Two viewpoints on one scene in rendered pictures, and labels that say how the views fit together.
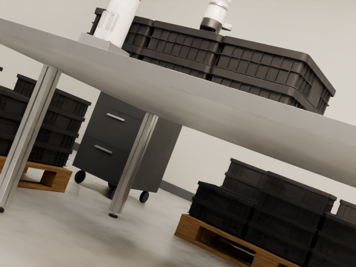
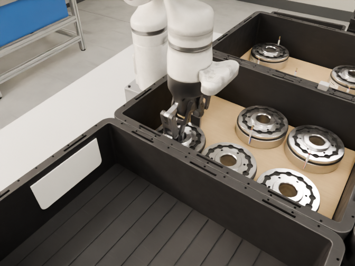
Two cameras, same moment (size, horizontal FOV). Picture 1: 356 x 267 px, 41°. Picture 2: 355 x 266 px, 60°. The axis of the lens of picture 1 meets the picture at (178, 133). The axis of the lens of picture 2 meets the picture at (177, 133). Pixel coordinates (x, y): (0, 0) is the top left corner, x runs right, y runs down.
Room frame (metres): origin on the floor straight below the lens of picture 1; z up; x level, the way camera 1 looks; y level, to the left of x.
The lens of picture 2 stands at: (1.71, -0.43, 1.27)
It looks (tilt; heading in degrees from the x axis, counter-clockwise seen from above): 42 degrees down; 94
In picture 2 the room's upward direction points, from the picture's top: straight up
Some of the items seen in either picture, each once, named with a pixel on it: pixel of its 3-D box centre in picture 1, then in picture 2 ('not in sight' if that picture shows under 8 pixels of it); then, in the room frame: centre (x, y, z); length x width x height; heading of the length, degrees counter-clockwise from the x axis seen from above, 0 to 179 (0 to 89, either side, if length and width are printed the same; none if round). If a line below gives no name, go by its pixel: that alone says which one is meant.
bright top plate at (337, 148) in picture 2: not in sight; (315, 143); (1.95, 0.01, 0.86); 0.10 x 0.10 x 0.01
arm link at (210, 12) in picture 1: (217, 16); (199, 57); (1.72, 0.02, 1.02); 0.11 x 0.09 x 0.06; 148
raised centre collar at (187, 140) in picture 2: not in sight; (178, 136); (1.69, 0.00, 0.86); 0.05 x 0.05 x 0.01
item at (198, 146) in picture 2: not in sight; (178, 138); (1.69, 0.00, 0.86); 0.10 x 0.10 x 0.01
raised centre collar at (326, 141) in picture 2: not in sight; (316, 141); (1.95, 0.01, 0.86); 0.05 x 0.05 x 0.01
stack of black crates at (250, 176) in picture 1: (249, 197); not in sight; (3.51, -0.66, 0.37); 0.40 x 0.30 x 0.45; 63
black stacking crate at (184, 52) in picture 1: (205, 62); (246, 139); (1.81, 0.00, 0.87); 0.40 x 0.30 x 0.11; 148
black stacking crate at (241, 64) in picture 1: (276, 81); (142, 266); (1.65, -0.25, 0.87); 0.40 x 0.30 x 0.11; 148
